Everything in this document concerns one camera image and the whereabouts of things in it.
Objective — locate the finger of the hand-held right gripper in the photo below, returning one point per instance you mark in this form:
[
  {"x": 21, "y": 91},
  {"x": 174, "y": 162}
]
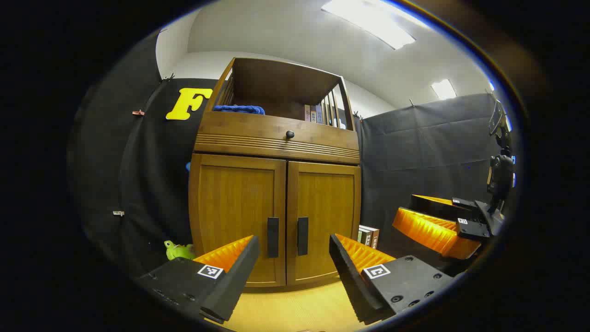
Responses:
[
  {"x": 438, "y": 207},
  {"x": 428, "y": 230}
]

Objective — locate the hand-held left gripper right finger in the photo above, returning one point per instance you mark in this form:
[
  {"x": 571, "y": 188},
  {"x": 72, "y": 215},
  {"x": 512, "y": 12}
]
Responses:
[{"x": 345, "y": 276}]

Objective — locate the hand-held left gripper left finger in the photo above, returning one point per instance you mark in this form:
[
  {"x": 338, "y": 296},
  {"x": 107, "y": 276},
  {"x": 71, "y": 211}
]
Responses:
[{"x": 239, "y": 276}]

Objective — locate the wooden cabinet door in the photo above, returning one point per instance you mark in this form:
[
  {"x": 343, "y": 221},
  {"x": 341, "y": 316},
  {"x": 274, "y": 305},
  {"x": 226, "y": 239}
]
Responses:
[
  {"x": 327, "y": 207},
  {"x": 230, "y": 207}
]

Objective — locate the wooden double-door shoe cabinet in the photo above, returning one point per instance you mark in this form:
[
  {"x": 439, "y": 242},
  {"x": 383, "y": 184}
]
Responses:
[{"x": 276, "y": 152}]

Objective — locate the dark hardcover book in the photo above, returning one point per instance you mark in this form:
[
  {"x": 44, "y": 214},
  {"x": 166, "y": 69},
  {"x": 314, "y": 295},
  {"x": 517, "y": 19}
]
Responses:
[
  {"x": 364, "y": 236},
  {"x": 374, "y": 238}
]

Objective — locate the green frog toy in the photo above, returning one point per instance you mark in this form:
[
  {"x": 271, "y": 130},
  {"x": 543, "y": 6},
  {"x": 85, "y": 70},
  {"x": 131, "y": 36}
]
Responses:
[{"x": 179, "y": 251}]

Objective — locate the small ceiling light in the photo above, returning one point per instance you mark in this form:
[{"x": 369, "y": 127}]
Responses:
[{"x": 443, "y": 89}]

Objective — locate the wooden drawer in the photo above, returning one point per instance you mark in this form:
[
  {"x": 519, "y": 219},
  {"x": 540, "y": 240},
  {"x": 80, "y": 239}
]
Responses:
[{"x": 239, "y": 131}]

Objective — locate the thin upright book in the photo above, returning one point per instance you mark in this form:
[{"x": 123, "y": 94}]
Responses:
[
  {"x": 307, "y": 113},
  {"x": 319, "y": 114},
  {"x": 313, "y": 114}
]

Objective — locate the blue cloth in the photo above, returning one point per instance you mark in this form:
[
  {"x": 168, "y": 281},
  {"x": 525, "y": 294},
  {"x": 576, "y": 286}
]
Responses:
[{"x": 237, "y": 109}]

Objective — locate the large ceiling light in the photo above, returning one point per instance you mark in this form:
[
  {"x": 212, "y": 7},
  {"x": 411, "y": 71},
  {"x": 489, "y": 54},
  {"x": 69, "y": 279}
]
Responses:
[{"x": 373, "y": 23}]

